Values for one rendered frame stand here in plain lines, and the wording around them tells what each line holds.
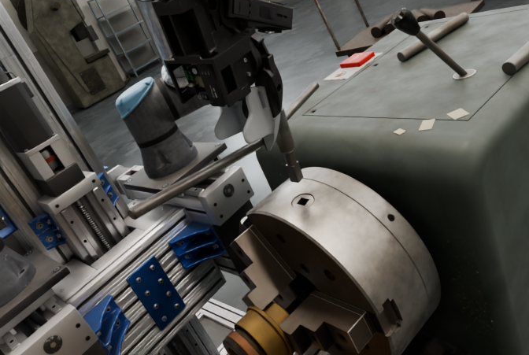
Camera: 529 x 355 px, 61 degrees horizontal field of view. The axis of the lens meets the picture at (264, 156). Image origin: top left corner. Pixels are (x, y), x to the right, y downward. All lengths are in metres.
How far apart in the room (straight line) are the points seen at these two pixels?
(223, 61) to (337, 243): 0.29
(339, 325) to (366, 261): 0.09
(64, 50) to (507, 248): 11.06
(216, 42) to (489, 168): 0.38
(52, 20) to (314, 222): 11.01
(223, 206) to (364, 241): 0.57
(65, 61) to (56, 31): 0.69
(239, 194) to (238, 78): 0.71
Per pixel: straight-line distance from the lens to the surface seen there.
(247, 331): 0.68
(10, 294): 1.08
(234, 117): 0.54
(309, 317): 0.67
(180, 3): 0.44
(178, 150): 1.20
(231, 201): 1.15
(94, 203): 1.24
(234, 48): 0.46
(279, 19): 0.53
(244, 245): 0.71
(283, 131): 0.58
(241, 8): 0.48
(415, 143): 0.67
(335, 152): 0.75
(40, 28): 11.37
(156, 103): 1.17
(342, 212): 0.64
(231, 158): 0.51
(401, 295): 0.65
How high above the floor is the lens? 1.56
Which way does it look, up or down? 23 degrees down
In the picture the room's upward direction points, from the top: 24 degrees counter-clockwise
